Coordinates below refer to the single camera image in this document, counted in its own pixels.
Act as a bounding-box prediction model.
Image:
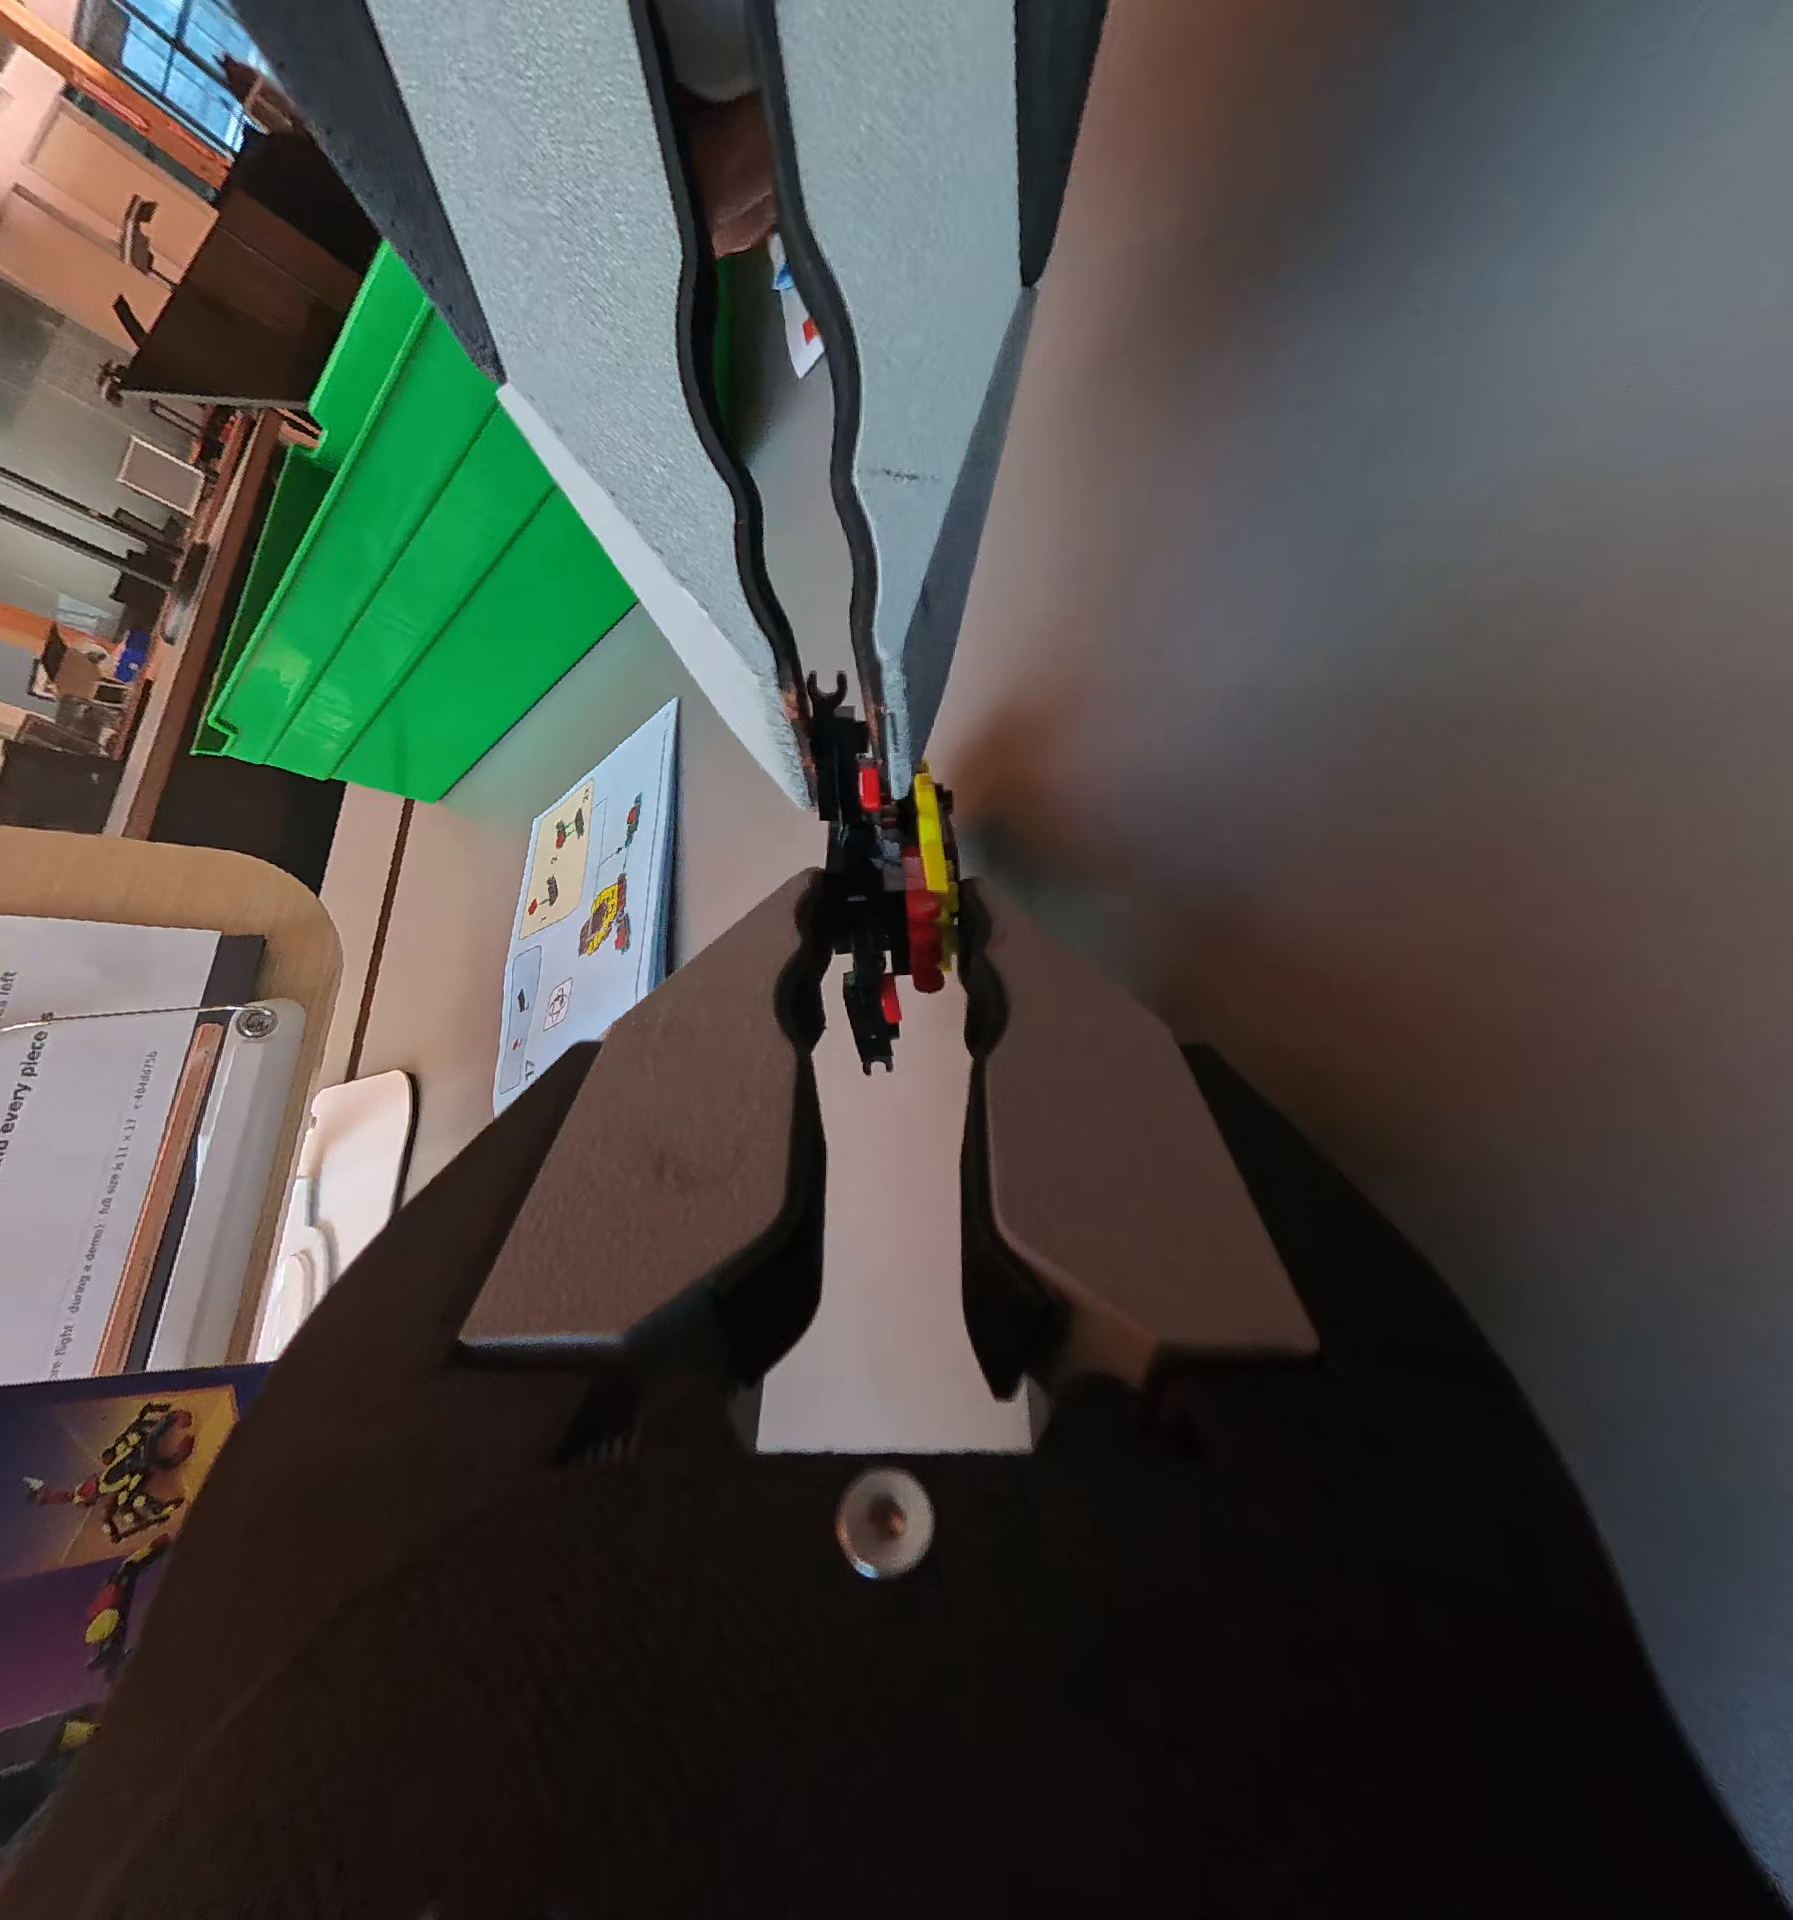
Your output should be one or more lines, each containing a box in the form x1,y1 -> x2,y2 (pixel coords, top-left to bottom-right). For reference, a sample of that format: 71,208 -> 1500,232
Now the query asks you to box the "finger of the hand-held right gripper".
368,0 -> 823,815
749,0 -> 1042,755

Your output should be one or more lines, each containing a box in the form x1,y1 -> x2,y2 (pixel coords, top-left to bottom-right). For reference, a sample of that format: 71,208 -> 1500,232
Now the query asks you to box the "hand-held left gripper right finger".
959,877 -> 1323,1406

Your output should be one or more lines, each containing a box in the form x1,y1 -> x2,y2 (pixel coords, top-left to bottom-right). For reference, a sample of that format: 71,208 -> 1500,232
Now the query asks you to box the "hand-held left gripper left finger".
454,866 -> 833,1413

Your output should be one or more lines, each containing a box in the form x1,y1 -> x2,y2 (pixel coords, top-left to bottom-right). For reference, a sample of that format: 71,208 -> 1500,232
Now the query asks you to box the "lego instruction booklet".
495,696 -> 683,1119

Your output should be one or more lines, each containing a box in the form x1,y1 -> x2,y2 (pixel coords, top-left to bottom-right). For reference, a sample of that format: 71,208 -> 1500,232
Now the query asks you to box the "black red yellow lego model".
811,676 -> 989,1074

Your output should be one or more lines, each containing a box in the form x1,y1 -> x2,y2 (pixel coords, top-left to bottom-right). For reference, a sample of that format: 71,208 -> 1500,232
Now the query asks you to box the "purple lego set box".
0,1362 -> 281,1920

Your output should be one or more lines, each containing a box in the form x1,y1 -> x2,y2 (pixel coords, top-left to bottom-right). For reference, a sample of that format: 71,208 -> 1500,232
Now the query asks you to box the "small printed paper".
776,232 -> 833,381

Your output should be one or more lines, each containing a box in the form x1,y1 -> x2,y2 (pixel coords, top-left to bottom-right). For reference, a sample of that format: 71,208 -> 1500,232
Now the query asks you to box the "dark wooden desk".
97,142 -> 389,413

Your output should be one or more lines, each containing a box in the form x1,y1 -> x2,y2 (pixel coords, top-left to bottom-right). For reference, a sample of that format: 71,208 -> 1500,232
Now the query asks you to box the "white rounded board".
256,1068 -> 417,1359

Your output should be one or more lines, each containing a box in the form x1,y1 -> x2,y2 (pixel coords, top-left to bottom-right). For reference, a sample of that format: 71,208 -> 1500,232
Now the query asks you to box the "green plastic bin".
187,239 -> 640,805

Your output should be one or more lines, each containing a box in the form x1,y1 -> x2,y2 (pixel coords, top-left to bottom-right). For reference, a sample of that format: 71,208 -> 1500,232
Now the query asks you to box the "pale metal bar with screw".
183,997 -> 310,1368

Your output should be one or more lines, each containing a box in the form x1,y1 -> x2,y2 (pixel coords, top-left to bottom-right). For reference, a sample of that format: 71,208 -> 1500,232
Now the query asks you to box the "wooden board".
0,823 -> 346,1388

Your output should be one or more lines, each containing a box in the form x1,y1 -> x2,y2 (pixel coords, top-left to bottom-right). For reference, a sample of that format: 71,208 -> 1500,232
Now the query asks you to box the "printed instruction sheet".
0,912 -> 227,1388

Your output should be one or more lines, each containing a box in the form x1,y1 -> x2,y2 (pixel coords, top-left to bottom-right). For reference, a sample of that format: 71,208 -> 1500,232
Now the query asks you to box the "thin metal wire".
0,1001 -> 260,1070

